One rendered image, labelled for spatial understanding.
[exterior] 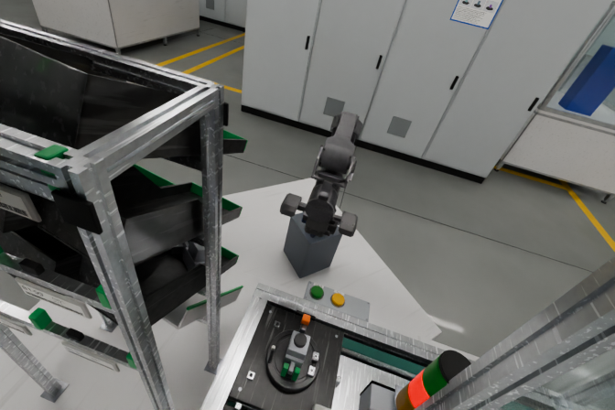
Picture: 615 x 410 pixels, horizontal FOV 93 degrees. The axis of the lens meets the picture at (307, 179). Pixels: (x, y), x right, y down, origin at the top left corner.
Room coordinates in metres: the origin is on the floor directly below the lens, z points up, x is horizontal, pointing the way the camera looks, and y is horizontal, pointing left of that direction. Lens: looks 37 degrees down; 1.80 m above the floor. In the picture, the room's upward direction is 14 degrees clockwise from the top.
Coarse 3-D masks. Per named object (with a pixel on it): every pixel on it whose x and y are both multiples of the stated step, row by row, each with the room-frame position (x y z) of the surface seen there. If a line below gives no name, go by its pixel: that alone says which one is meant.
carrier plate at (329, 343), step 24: (264, 312) 0.43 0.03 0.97; (288, 312) 0.45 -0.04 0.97; (264, 336) 0.37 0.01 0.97; (312, 336) 0.40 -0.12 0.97; (336, 336) 0.41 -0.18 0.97; (264, 360) 0.31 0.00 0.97; (336, 360) 0.35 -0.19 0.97; (240, 384) 0.25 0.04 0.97; (264, 384) 0.26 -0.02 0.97; (312, 384) 0.28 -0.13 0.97; (264, 408) 0.21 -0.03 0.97; (288, 408) 0.22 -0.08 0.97
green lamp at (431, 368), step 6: (432, 366) 0.19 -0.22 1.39; (438, 366) 0.19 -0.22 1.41; (426, 372) 0.19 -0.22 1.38; (432, 372) 0.18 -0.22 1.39; (438, 372) 0.18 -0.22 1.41; (426, 378) 0.18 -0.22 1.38; (432, 378) 0.18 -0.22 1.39; (438, 378) 0.17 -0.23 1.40; (426, 384) 0.18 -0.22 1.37; (432, 384) 0.17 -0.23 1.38; (438, 384) 0.17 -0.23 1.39; (444, 384) 0.17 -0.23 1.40; (426, 390) 0.17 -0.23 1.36; (432, 390) 0.17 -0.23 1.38; (438, 390) 0.17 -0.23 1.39
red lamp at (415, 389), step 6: (420, 372) 0.20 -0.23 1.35; (414, 378) 0.20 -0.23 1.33; (420, 378) 0.19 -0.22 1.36; (414, 384) 0.19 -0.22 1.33; (420, 384) 0.18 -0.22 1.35; (408, 390) 0.19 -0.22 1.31; (414, 390) 0.18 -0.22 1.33; (420, 390) 0.18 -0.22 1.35; (414, 396) 0.18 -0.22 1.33; (420, 396) 0.17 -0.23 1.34; (426, 396) 0.17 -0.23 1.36; (414, 402) 0.17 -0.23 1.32; (420, 402) 0.17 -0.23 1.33
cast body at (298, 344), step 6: (294, 330) 0.34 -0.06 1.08; (294, 336) 0.33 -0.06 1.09; (300, 336) 0.33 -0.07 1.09; (306, 336) 0.34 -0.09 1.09; (294, 342) 0.32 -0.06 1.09; (300, 342) 0.31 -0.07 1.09; (306, 342) 0.32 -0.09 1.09; (288, 348) 0.30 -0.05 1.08; (294, 348) 0.30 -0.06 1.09; (300, 348) 0.31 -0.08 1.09; (306, 348) 0.31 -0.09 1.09; (288, 354) 0.30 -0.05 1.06; (294, 354) 0.30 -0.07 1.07; (300, 354) 0.30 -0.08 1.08; (306, 354) 0.30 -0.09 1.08; (288, 360) 0.29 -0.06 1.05; (294, 360) 0.29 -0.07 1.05; (300, 360) 0.29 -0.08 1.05; (294, 366) 0.28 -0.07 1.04; (300, 366) 0.29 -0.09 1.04; (288, 372) 0.27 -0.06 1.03
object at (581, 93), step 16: (608, 32) 3.57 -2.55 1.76; (592, 48) 3.58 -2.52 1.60; (608, 48) 3.56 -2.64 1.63; (592, 64) 3.56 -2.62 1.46; (608, 64) 3.55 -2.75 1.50; (576, 80) 3.57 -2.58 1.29; (592, 80) 3.55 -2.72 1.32; (608, 80) 3.54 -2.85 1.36; (560, 96) 3.57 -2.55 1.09; (576, 96) 3.55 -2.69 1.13; (592, 96) 3.54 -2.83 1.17; (608, 96) 3.52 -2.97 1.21; (576, 112) 3.54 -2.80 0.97; (592, 112) 3.52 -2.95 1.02; (608, 112) 3.51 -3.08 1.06
